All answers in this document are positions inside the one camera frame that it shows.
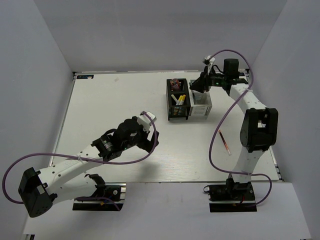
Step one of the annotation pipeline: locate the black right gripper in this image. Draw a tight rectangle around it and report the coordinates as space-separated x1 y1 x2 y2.
190 65 228 93

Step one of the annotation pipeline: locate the clear tube of markers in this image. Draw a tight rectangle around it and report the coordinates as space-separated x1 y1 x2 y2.
169 78 181 91

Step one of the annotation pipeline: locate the yellow capped marker horizontal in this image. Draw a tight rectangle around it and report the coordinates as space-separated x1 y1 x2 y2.
176 95 185 106

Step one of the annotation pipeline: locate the pale yellow capped marker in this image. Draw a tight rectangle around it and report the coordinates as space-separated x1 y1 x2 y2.
171 94 179 105

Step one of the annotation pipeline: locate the orange capped marker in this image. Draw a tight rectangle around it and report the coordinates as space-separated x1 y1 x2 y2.
218 130 232 156

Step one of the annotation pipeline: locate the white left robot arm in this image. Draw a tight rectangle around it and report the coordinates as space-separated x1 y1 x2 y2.
18 111 159 218

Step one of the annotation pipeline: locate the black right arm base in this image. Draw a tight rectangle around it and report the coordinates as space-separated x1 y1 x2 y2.
203 177 257 213

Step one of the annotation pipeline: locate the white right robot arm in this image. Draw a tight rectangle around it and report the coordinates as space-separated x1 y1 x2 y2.
189 56 279 200

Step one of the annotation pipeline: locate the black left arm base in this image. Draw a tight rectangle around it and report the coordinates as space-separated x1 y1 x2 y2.
72 174 127 212

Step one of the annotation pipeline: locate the white slotted organizer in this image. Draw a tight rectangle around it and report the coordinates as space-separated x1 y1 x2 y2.
189 90 212 119

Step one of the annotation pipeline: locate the black slotted organizer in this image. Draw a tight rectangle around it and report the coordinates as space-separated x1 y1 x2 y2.
166 78 191 120

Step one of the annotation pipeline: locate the dark logo sticker left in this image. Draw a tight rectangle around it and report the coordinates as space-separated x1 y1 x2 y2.
76 74 94 80

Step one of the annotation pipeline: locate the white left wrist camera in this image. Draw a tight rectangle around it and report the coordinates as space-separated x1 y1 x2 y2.
137 111 157 133

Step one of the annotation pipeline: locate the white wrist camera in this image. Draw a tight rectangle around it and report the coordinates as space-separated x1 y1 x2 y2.
137 111 157 133
202 55 216 73

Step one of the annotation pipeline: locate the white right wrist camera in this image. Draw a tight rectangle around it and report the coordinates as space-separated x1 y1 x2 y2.
202 55 216 73

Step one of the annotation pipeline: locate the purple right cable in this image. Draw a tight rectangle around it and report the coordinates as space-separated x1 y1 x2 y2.
208 49 273 206

